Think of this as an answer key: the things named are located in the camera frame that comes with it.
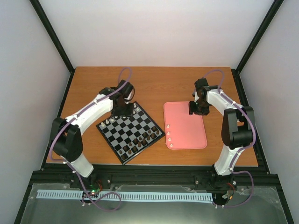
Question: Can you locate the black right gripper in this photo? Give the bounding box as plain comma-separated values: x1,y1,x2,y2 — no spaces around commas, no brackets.
189,100,210,116

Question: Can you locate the black and silver chessboard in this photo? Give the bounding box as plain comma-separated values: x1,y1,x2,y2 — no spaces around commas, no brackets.
96,101,165,165

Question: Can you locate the black aluminium frame post right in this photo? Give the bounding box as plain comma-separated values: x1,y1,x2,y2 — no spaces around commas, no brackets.
235,0,284,75

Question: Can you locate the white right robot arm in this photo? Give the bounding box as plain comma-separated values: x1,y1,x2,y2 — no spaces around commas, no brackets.
188,78,256,190

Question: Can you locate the black aluminium frame post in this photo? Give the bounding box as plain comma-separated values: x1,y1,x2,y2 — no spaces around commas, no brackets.
235,0,284,75
29,0,75,75

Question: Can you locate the pink plastic tray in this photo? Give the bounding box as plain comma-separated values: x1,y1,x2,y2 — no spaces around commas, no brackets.
164,101,207,150

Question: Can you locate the black aluminium frame post left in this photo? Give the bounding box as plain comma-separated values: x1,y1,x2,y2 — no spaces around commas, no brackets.
29,0,75,75

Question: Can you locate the light blue cable duct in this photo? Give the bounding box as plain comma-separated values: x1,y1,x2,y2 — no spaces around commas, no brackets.
36,189,213,203

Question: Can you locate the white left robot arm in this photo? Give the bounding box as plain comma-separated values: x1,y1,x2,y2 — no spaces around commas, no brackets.
49,80,135,188

